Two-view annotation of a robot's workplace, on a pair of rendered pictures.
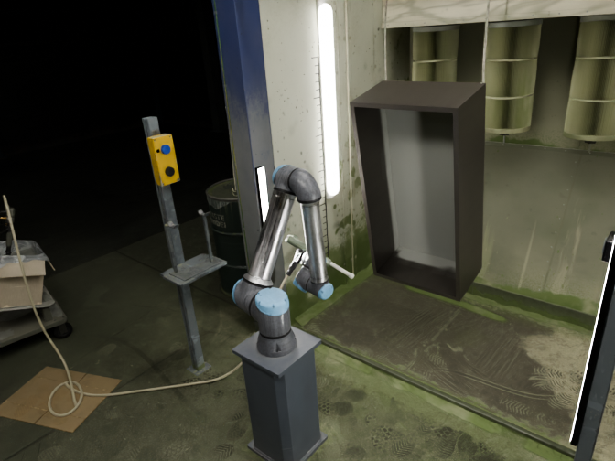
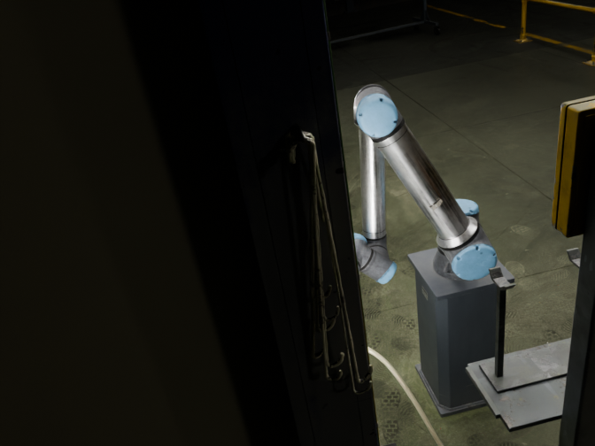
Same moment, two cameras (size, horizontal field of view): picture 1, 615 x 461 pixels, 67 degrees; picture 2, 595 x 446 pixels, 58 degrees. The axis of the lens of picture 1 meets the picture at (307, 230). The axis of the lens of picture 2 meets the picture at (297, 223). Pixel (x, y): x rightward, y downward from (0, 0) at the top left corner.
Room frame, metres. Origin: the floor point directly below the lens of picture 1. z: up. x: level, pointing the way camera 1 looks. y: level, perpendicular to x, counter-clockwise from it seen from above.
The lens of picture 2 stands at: (3.47, 0.94, 1.91)
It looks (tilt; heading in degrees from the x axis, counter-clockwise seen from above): 29 degrees down; 223
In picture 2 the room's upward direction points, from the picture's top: 10 degrees counter-clockwise
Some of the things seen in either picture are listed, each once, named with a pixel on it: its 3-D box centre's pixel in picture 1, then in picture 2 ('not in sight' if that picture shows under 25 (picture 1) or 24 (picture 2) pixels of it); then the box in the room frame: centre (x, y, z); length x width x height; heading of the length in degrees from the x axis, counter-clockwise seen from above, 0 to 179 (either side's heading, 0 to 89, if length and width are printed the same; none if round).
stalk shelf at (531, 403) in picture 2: (193, 269); (543, 380); (2.38, 0.67, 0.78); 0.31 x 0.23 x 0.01; 139
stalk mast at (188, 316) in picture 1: (177, 257); (581, 412); (2.47, 0.78, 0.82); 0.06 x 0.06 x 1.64; 49
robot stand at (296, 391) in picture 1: (282, 396); (459, 328); (1.81, 0.18, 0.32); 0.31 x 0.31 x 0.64; 49
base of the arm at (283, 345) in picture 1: (275, 336); (458, 255); (1.81, 0.18, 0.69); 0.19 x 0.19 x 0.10
